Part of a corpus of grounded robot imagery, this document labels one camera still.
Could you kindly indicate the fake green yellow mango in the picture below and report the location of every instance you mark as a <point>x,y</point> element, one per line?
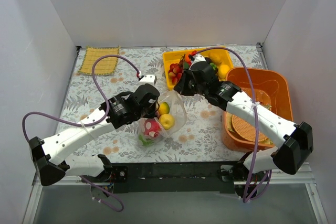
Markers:
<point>164,108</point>

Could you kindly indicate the round woven basket tray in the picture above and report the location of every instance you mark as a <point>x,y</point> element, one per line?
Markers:
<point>243,129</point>

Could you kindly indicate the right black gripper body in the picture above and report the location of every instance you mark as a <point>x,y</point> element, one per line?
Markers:
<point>184,85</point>

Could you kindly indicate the orange plastic basin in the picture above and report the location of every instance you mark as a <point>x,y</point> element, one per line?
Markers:
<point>270,88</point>

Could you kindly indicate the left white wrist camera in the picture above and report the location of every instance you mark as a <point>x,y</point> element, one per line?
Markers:
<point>148,79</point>

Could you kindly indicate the clear dotted zip bag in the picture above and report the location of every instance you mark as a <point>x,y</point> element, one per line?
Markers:
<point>177,109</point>

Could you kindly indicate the fake brown potato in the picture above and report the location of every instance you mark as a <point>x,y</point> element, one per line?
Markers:
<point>215,58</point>

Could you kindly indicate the fake green vegetable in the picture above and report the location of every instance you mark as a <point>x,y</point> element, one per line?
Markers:
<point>145,141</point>

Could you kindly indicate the yellow plastic tray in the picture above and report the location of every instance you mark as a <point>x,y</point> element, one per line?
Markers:
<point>179,57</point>

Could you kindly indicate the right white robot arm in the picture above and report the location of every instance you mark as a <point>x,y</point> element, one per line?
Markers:
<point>293,143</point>

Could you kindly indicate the yellow woven bamboo mat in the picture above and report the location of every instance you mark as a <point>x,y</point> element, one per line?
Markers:
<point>105,66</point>

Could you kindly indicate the green woven mat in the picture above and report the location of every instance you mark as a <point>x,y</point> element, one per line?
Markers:
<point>261,137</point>

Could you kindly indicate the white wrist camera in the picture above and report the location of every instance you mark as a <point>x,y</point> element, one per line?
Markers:
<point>148,79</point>
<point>198,58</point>

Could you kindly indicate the fake yellow pear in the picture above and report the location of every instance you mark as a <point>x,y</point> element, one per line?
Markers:
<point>167,121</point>

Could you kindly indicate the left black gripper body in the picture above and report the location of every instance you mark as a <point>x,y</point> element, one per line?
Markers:
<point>151,106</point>

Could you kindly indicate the fake mangosteen lower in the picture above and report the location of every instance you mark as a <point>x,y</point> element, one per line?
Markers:
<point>215,68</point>

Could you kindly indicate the fake orange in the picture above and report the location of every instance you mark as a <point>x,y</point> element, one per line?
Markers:
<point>188,58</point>

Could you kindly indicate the fake red apple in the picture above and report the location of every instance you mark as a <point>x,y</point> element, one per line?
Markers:
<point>150,128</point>

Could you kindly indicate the red cherry bunch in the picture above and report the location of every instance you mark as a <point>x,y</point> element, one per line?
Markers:
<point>175,73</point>

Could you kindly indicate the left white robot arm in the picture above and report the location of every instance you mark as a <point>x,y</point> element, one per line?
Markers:
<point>54,158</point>

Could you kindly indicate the fake yellow lemon right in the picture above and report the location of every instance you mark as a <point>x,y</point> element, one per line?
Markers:
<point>223,69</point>

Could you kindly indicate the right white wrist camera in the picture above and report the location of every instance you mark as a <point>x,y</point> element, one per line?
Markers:
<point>198,58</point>

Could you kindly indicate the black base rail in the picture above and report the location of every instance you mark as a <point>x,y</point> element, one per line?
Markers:
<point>223,177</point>

